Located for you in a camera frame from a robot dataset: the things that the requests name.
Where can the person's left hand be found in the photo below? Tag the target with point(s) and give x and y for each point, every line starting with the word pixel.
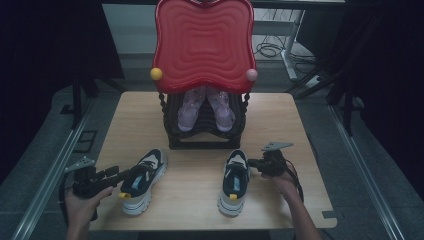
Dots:
pixel 80 210

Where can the white desk frame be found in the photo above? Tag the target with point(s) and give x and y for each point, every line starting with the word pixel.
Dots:
pixel 290 43

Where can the translucent purple sandal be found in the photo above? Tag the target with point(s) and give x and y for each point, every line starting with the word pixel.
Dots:
pixel 223 111
pixel 188 111

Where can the black curtain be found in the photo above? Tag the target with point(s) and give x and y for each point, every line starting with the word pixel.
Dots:
pixel 393 66
pixel 40 50

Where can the metal floor rail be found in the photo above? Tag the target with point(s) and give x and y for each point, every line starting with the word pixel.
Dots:
pixel 366 176
pixel 43 193

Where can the two-tier plastic shoe rack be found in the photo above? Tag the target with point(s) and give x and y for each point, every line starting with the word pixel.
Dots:
pixel 203 43

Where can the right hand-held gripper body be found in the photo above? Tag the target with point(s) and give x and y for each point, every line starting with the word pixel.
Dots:
pixel 275 163

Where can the black metal stand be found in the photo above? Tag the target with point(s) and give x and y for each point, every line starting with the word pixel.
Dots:
pixel 349 110
pixel 78 100

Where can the person's right hand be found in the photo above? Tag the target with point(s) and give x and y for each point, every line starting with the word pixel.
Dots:
pixel 286 185

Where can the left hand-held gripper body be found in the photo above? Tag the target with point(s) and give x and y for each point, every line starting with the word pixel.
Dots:
pixel 85 181

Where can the navy and white sneaker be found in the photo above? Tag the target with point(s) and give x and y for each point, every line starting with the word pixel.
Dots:
pixel 235 186
pixel 143 186

